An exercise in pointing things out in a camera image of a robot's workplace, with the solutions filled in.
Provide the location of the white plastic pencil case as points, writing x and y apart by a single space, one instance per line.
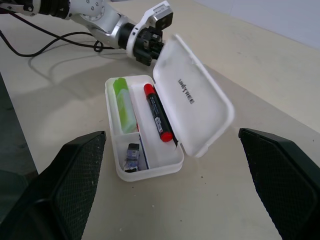
200 100

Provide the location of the small grey pencil sharpener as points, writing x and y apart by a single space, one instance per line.
131 155

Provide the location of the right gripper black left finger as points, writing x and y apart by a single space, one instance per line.
62 195

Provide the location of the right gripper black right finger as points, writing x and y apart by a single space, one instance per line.
287 187

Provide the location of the black marker with red cap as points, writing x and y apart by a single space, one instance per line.
157 112

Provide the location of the green translucent highlighter marker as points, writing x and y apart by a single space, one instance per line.
123 105

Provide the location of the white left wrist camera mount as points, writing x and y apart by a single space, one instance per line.
145 22

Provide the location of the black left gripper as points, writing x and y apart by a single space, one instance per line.
146 47

